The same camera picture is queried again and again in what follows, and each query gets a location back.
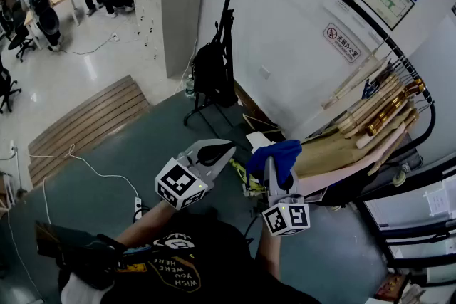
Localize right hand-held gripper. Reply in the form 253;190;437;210
261;155;311;236

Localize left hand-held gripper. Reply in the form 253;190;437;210
155;138;237;211

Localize blue cloth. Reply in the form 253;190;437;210
244;139;303;189

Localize person's left forearm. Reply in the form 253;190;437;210
115;201;177;247

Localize person's right forearm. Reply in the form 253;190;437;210
256;231;282;281

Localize bunch of wooden hangers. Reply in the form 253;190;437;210
294;46;428;179

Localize yellow black tool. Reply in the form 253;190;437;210
229;158;266;196

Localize white paper sheet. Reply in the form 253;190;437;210
245;131;277;154

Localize clear water bottle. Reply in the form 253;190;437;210
184;73;196;100

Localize person's black printed t-shirt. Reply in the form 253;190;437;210
58;211;321;304

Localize wooden slatted platform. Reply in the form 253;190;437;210
27;74;152;188

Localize black metal shelf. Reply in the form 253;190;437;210
356;152;456;288

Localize brown snack box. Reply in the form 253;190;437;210
375;273;407;302

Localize white no-smoking sign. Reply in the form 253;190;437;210
323;23;363;64

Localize black waist bag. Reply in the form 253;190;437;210
34;220;124;291

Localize white paper card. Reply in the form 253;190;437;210
423;174;456;218

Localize person's white trousers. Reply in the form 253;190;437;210
60;272;108;304

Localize black office chair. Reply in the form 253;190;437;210
0;60;22;115
7;23;36;63

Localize brown wooden frame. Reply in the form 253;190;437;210
233;80;286;135

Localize white extension cord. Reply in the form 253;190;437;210
27;144;143;225
58;32;119;56

